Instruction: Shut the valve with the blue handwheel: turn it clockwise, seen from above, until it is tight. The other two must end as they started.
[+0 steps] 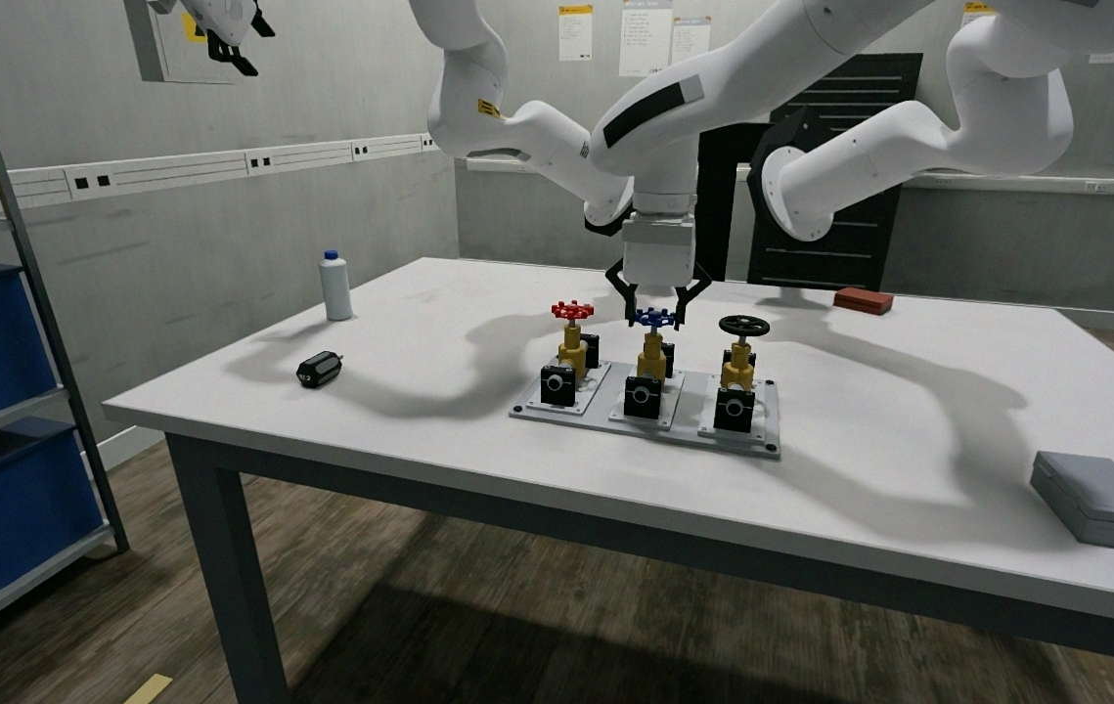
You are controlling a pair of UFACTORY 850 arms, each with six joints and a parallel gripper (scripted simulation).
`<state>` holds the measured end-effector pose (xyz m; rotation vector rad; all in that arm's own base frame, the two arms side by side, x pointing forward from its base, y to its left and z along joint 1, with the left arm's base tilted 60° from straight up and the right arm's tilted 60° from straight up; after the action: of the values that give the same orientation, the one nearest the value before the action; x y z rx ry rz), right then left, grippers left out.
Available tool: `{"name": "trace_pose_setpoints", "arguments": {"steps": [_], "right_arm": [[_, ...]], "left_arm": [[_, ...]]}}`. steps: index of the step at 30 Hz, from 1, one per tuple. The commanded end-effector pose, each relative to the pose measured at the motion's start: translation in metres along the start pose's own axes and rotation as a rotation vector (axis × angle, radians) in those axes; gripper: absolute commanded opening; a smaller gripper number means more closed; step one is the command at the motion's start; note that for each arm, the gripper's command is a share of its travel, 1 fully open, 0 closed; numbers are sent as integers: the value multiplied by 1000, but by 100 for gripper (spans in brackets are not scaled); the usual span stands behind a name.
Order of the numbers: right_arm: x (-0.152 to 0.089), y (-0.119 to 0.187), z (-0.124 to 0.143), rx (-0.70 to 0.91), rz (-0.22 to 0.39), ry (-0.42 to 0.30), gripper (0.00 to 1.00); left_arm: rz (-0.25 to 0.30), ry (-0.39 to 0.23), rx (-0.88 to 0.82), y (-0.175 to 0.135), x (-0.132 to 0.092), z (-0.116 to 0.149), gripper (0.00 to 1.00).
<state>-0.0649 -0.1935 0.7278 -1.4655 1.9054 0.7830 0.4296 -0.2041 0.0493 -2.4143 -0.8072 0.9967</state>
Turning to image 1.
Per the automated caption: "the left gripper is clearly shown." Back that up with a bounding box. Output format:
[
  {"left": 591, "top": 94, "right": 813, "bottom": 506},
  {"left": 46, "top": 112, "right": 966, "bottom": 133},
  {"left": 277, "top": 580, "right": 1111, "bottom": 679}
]
[{"left": 605, "top": 211, "right": 712, "bottom": 331}]

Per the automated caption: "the white bottle with blue cap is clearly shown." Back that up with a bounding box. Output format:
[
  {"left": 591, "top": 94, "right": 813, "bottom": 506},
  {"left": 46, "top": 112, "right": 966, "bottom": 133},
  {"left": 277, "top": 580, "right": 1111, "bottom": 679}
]
[{"left": 319, "top": 250, "right": 353, "bottom": 321}]

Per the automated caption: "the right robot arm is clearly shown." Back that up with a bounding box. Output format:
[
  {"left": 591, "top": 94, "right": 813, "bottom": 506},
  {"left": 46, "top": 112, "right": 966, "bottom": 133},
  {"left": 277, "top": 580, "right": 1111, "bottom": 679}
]
[{"left": 408, "top": 0, "right": 634, "bottom": 226}]

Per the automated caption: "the reddish-brown rectangular block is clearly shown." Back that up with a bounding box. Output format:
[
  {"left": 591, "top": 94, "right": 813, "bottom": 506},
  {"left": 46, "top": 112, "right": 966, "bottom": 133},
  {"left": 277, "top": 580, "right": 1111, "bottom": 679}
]
[{"left": 832, "top": 287, "right": 895, "bottom": 316}]

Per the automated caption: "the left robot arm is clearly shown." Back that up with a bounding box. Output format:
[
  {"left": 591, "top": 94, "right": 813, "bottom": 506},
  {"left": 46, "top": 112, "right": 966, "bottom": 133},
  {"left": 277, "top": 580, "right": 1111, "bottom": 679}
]
[{"left": 589, "top": 0, "right": 1114, "bottom": 246}]

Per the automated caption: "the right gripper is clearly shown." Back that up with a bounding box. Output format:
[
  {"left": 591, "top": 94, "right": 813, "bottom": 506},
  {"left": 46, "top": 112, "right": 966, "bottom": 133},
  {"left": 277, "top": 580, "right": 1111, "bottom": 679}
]
[{"left": 180, "top": 0, "right": 276, "bottom": 76}]

